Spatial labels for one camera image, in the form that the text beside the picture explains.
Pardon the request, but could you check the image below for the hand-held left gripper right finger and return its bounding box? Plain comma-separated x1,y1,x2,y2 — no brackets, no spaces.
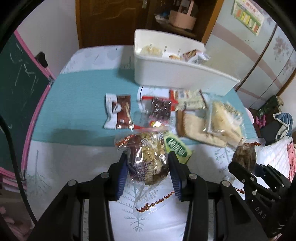
167,151,270,241

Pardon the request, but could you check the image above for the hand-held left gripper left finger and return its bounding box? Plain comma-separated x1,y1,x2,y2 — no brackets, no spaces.
28,153,130,241

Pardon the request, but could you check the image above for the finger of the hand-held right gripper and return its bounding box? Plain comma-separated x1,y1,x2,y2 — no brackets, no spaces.
255,164,290,197
228,161,260,197

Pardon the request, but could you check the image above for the clear nut mix packet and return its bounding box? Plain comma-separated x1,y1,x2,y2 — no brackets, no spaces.
114,126,176,214
231,138,265,172

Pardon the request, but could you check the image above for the small green snack packet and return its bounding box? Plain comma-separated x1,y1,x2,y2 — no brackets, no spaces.
163,132,193,165

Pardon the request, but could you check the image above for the clear toast packet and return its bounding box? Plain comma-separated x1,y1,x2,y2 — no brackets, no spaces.
176,110,228,147

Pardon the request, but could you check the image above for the yellow crackers clear packet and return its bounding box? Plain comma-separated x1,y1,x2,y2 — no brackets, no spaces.
207,101,244,145

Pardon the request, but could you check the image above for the brown and white snack packet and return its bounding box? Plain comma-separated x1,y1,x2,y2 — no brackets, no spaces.
103,93,134,130
141,95,179,123

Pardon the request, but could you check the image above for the white green biscuit packet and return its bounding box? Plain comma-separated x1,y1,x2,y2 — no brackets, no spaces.
169,89,207,110

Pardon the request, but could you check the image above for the white plastic bin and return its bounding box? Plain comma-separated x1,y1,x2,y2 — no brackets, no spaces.
134,29,241,96

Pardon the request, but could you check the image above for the clear bag of yellow puffs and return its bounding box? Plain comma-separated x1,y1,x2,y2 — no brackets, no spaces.
141,45,163,57

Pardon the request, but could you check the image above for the checked bed blanket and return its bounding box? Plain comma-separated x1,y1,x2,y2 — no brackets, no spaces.
257,137,296,181

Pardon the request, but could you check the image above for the pink toy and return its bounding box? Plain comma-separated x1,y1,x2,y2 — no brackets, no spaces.
254,116,266,128

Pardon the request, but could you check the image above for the green bag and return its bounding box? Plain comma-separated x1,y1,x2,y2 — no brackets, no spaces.
258,95,284,117

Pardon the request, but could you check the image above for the teal striped placemat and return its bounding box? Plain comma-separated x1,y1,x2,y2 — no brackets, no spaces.
31,67,257,146

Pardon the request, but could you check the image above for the floral sliding wardrobe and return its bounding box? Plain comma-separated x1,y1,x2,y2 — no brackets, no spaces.
205,0,296,109

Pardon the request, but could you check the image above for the pink framed green chalkboard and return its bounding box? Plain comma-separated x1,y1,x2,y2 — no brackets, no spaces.
0,31,56,181

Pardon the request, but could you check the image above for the black clamp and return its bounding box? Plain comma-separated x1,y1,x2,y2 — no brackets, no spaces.
35,52,48,67

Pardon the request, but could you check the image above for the brown wooden door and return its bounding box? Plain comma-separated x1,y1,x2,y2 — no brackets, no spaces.
75,0,151,49

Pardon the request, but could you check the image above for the wooden corner shelf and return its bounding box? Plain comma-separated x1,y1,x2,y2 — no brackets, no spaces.
146,0,225,44

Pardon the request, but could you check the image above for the pink basket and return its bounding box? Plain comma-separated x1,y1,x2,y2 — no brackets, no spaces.
169,0,197,30

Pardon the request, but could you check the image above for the black cable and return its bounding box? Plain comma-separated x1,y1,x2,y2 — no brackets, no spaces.
0,115,37,224

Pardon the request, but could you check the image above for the wall poster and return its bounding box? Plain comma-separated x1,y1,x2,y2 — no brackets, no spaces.
232,0,265,36

